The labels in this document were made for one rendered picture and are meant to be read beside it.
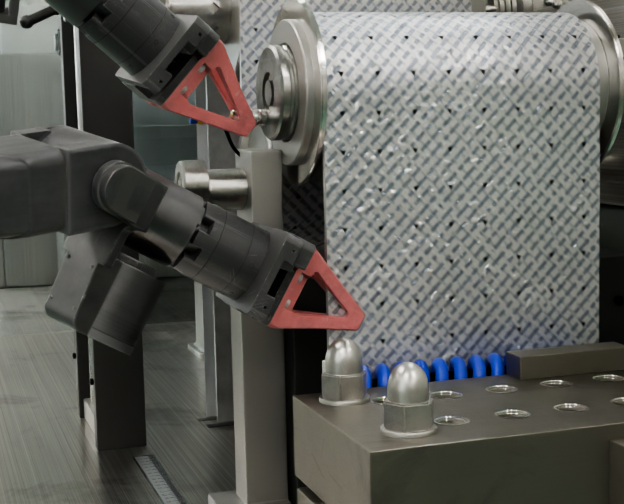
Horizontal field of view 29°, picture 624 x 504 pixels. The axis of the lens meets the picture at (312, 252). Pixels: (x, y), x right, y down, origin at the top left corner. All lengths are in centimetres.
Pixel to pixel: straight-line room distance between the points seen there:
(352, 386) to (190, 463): 37
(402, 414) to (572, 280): 29
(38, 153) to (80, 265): 10
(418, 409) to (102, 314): 23
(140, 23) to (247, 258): 19
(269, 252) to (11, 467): 44
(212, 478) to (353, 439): 39
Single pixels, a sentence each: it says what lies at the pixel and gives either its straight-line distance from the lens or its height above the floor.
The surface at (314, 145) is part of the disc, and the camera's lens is 92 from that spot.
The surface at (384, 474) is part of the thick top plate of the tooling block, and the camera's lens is 75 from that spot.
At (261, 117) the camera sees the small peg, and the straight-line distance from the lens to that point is 97.
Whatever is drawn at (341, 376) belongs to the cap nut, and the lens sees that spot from 85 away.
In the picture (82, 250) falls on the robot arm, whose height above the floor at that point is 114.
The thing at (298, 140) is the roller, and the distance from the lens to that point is 94.
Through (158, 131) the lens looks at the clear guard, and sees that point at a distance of 194.
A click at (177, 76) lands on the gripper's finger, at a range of 92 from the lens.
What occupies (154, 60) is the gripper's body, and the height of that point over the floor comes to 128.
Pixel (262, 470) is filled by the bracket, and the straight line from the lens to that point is 103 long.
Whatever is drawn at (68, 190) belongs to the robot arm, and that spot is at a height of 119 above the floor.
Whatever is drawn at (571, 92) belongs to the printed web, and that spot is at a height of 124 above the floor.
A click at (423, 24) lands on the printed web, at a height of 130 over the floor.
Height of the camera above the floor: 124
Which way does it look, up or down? 7 degrees down
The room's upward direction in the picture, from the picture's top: 1 degrees counter-clockwise
